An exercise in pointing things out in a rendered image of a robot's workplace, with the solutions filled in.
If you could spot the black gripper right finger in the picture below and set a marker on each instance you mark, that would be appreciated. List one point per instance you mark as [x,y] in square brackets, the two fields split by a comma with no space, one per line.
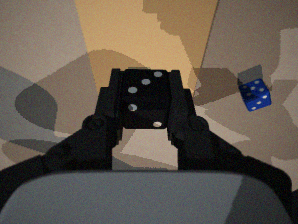
[204,150]

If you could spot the black die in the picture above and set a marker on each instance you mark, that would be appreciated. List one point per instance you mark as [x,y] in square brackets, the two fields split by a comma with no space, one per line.
[145,99]

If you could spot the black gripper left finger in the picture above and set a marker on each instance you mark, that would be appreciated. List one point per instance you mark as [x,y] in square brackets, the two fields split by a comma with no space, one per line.
[85,149]

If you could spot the tan mat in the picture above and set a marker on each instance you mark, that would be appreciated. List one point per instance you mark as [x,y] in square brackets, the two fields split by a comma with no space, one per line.
[146,34]

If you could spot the blue die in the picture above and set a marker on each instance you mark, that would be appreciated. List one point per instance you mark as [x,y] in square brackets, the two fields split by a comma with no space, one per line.
[255,95]

